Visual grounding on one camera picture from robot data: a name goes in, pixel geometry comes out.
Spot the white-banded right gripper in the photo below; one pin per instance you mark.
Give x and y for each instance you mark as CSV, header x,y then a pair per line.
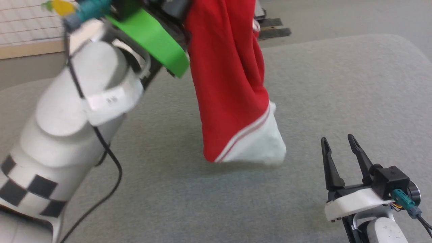
x,y
354,202

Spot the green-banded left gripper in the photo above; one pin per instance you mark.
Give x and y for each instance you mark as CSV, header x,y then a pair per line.
x,y
158,44

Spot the red and white jersey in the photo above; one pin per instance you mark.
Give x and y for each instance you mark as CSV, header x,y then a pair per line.
x,y
226,74

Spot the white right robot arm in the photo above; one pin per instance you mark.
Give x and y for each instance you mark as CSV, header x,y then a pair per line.
x,y
384,233

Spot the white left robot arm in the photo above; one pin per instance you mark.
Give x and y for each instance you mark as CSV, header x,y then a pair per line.
x,y
57,118

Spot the yellow lemon sticker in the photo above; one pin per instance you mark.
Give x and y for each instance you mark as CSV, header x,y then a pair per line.
x,y
62,7

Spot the dark floor plate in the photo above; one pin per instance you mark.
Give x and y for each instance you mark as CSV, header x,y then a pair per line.
x,y
271,23
275,33

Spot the white tiled partition panel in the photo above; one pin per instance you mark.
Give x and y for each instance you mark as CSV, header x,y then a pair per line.
x,y
20,23

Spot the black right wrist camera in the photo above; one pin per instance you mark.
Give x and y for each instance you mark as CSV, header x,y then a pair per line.
x,y
391,179

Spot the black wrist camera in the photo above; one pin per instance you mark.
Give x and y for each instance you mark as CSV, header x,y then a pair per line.
x,y
126,8
391,179

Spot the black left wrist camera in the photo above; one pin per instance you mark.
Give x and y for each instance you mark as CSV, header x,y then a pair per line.
x,y
126,8

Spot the metal partition foot bracket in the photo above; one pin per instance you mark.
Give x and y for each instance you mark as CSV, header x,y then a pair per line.
x,y
259,11

